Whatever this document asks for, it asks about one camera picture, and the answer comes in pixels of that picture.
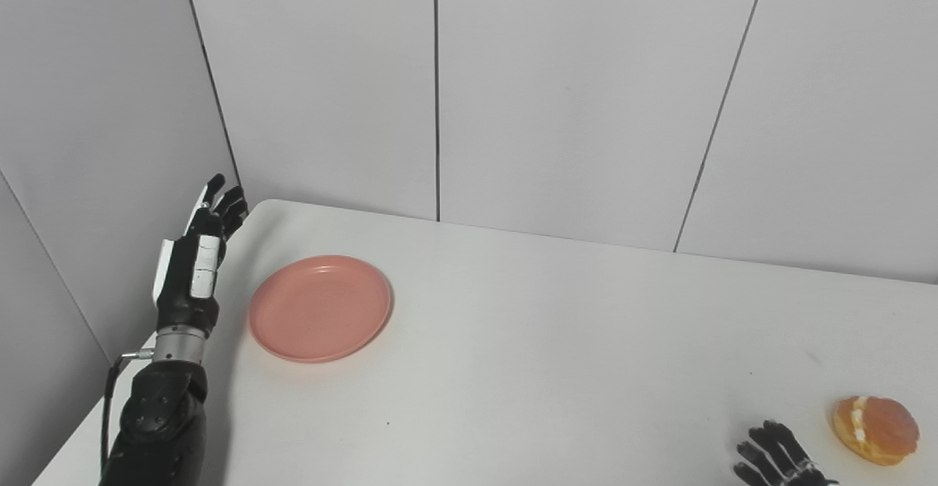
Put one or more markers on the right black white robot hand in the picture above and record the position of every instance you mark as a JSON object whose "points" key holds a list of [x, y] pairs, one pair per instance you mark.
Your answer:
{"points": [[780, 457]]}

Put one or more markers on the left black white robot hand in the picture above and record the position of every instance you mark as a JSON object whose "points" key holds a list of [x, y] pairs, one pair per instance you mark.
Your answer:
{"points": [[192, 266]]}

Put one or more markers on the orange cream puff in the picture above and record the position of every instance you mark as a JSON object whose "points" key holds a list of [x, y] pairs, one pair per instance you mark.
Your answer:
{"points": [[876, 429]]}

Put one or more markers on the pink round plate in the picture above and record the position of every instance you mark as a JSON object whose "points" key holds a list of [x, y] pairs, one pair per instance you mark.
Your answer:
{"points": [[320, 308]]}

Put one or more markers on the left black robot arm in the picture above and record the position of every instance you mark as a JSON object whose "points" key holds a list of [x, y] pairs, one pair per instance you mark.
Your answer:
{"points": [[163, 413]]}

